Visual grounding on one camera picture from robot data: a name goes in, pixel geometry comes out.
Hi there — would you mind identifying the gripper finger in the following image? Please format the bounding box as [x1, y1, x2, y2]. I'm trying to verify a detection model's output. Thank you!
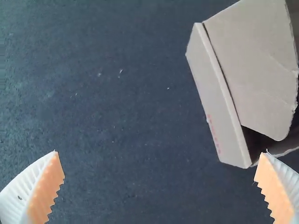
[0, 150, 66, 224]
[253, 149, 299, 224]

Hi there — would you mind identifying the cardboard box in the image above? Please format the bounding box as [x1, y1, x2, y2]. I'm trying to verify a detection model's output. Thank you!
[185, 0, 299, 169]

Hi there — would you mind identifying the black mat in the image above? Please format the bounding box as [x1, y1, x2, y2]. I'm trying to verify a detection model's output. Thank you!
[0, 0, 299, 224]

